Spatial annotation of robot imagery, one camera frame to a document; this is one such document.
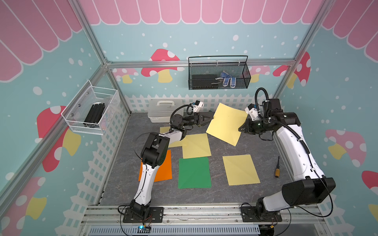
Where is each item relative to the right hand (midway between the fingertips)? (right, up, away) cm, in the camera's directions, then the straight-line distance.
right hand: (239, 128), depth 75 cm
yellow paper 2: (-22, -12, +25) cm, 35 cm away
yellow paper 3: (+5, -26, +15) cm, 30 cm away
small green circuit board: (-49, -50, -3) cm, 70 cm away
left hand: (-13, +4, +5) cm, 15 cm away
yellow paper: (-5, +4, +7) cm, 10 cm away
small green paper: (-24, -27, +14) cm, 39 cm away
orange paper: (-39, -22, +2) cm, 45 cm away
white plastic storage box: (-48, +13, +29) cm, 58 cm away
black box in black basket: (-17, +29, +16) cm, 37 cm away
